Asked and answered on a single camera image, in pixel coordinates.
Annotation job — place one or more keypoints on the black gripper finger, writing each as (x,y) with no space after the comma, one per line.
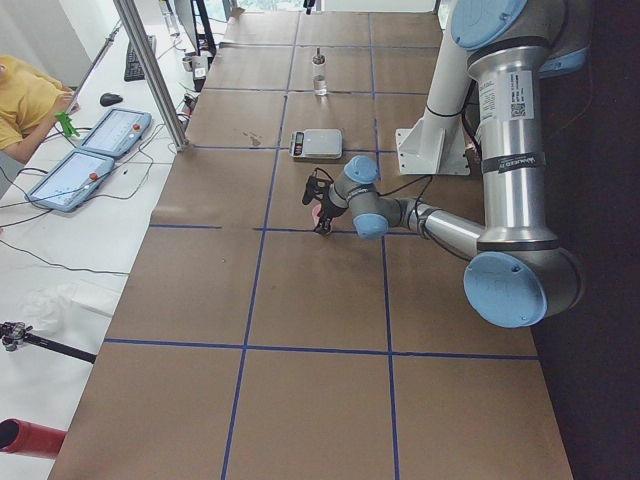
(323,224)

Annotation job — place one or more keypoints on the pink paper cup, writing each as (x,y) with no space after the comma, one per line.
(315,213)

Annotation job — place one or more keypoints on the grey digital kitchen scale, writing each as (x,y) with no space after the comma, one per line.
(316,144)

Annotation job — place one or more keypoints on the glass sauce dispenser bottle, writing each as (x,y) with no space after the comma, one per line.
(319,73)

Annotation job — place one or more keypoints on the upper teach pendant tablet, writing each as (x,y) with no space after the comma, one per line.
(116,132)

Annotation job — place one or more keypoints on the teach pendant tablet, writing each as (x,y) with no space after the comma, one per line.
(116,132)
(71,182)

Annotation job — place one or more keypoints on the black keyboard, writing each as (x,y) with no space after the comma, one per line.
(133,67)

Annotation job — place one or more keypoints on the black computer mouse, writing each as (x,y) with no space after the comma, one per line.
(110,99)

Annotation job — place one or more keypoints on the lower teach pendant tablet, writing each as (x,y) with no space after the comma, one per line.
(71,182)

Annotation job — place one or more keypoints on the green clamp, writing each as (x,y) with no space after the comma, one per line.
(68,130)

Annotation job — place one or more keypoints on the person in yellow shirt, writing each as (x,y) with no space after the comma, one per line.
(30,101)

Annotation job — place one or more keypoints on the black tripod leg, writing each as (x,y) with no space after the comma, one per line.
(16,334)

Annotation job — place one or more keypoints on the red cylinder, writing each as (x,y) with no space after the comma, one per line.
(30,439)

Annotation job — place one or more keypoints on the white pedestal column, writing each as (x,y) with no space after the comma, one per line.
(435,145)

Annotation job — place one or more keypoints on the aluminium frame post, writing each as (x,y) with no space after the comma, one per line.
(134,27)

